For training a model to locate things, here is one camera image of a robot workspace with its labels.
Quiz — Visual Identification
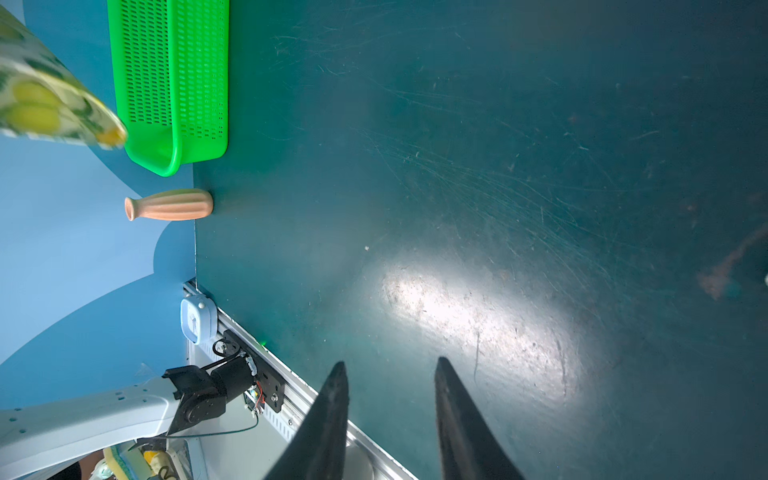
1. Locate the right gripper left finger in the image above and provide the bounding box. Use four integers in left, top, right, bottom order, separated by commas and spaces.
265, 361, 349, 479

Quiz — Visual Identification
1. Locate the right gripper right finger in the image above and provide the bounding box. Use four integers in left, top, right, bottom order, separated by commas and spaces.
434, 357, 523, 480

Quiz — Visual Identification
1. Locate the lemon print skirt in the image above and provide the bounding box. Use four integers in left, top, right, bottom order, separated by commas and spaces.
1, 8, 127, 150

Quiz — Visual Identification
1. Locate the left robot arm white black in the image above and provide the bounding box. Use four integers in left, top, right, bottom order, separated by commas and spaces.
1, 354, 258, 479

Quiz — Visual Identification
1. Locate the white square clock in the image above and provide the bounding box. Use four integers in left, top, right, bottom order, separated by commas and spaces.
180, 295, 218, 345

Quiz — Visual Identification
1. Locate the terracotta ribbed vase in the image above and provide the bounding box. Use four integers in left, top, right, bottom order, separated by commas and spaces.
124, 189, 214, 221

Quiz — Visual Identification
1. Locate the green plastic basket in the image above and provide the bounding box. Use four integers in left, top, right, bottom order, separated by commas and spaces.
107, 0, 230, 177

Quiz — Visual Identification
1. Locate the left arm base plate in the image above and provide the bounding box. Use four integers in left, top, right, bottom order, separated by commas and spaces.
221, 329, 287, 413

